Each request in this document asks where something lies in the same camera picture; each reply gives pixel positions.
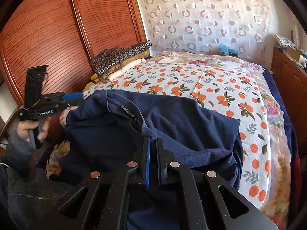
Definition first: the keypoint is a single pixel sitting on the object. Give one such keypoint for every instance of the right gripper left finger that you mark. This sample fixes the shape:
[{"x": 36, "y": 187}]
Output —
[{"x": 145, "y": 162}]

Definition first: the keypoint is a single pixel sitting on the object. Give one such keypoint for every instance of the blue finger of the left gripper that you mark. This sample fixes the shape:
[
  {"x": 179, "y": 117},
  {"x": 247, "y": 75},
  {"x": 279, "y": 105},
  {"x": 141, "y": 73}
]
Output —
[{"x": 72, "y": 96}]

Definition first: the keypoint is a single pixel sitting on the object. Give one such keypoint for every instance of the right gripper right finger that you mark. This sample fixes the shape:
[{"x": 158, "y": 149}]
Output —
[{"x": 161, "y": 162}]

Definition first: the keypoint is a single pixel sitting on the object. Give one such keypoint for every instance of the navy printed t-shirt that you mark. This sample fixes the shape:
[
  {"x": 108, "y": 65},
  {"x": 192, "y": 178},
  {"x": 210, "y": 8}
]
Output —
[{"x": 204, "y": 156}]

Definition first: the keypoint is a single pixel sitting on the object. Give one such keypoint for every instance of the person left hand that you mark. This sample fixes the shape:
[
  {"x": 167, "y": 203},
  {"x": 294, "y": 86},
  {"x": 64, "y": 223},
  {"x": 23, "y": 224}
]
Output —
[{"x": 24, "y": 126}]

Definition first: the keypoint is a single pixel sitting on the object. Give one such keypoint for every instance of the wooden louvered wardrobe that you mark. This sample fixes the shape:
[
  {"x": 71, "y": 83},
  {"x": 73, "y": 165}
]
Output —
[{"x": 64, "y": 35}]

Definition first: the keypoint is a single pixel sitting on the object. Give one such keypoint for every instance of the orange print white sheet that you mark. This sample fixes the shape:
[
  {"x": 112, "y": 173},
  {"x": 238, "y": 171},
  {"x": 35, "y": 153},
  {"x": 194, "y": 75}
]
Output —
[{"x": 224, "y": 87}]

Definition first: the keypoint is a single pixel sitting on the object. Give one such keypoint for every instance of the floral quilt blanket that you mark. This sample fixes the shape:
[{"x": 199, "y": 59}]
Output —
[{"x": 277, "y": 202}]

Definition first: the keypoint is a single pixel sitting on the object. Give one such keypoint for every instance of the blue box by headboard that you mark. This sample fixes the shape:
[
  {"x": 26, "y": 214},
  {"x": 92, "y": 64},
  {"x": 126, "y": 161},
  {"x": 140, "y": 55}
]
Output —
[{"x": 226, "y": 51}]

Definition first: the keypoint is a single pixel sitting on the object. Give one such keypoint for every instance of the navy blue bed blanket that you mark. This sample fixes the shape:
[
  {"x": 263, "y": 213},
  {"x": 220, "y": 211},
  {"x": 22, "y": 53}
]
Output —
[{"x": 288, "y": 127}]

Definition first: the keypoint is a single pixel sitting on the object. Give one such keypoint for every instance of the circle pattern lace curtain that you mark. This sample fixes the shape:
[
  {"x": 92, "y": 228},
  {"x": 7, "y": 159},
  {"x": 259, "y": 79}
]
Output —
[{"x": 202, "y": 26}]

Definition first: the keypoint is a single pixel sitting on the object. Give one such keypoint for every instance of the wooden side cabinet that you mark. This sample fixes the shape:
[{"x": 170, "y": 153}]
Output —
[{"x": 291, "y": 83}]

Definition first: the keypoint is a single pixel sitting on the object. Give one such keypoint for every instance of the cardboard box on cabinet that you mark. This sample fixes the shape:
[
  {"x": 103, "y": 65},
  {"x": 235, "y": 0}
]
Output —
[{"x": 294, "y": 54}]

